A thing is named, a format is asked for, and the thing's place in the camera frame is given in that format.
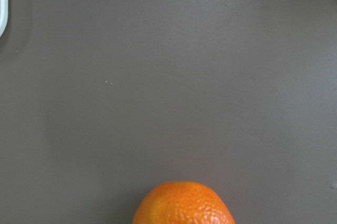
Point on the cream rabbit tray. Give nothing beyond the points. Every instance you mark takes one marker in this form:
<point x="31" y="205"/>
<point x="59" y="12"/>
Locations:
<point x="3" y="15"/>

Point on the orange fruit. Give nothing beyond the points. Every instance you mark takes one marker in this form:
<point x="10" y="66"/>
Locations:
<point x="182" y="202"/>

